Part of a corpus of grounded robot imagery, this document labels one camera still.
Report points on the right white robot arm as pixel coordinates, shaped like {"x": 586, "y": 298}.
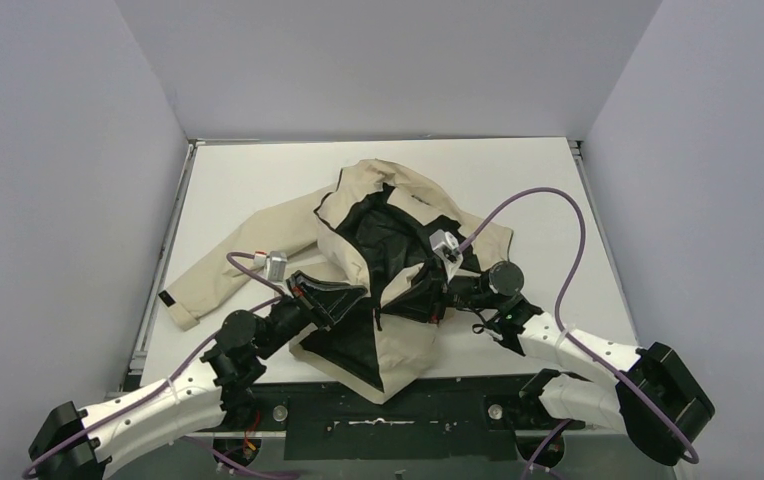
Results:
{"x": 647, "y": 394}

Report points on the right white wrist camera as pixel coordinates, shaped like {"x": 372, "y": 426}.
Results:
{"x": 445, "y": 245}

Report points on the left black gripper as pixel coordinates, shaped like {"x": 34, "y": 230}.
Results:
{"x": 300, "y": 296}

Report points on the beige jacket with black lining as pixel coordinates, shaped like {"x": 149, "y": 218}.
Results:
{"x": 372, "y": 223}

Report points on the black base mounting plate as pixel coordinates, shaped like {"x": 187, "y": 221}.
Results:
{"x": 431, "y": 419}

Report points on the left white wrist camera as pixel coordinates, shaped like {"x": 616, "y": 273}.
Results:
{"x": 272, "y": 265}

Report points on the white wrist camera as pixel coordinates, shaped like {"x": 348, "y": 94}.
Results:
{"x": 272, "y": 265}
{"x": 445, "y": 245}

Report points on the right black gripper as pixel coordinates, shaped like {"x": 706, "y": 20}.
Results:
{"x": 425, "y": 297}

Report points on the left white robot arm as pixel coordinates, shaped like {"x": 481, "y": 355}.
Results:
{"x": 210, "y": 389}

